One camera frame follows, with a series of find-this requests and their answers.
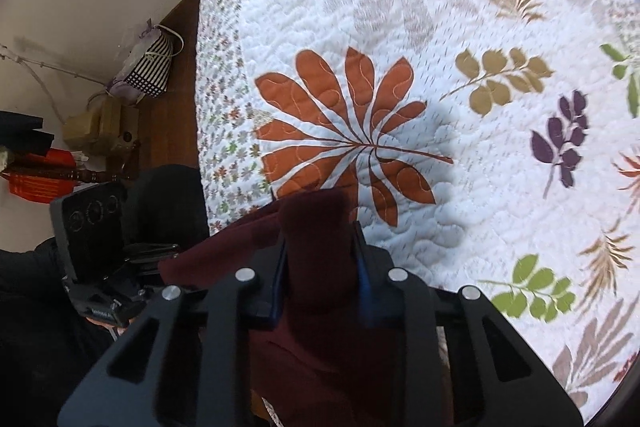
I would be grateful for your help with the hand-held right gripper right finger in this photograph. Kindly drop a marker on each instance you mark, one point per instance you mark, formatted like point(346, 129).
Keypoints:
point(367, 292)

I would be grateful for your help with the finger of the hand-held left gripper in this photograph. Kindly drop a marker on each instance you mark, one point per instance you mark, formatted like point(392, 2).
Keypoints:
point(150, 254)

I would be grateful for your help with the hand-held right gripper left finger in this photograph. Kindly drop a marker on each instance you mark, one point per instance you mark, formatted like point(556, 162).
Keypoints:
point(260, 287)

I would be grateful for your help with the maroon pants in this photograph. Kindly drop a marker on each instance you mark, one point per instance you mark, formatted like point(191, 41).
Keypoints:
point(320, 332)

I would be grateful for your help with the person's left forearm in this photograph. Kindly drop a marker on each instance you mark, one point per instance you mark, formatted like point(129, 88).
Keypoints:
point(30, 332)

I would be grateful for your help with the person's dark trouser leg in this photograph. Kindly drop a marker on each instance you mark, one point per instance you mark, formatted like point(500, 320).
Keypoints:
point(165, 202)

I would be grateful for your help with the red plastic basket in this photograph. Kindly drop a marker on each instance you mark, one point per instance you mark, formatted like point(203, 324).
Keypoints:
point(42, 172)

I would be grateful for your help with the tan cardboard box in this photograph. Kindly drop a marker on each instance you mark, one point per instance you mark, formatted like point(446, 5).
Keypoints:
point(100, 124)

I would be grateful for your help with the black white checked bag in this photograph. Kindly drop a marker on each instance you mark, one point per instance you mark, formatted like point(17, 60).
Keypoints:
point(150, 67)

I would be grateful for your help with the black white checkered bag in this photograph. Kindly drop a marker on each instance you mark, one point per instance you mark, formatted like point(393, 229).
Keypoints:
point(130, 57)

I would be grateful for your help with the floral quilted bedspread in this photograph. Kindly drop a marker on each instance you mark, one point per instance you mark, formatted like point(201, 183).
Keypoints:
point(450, 57)

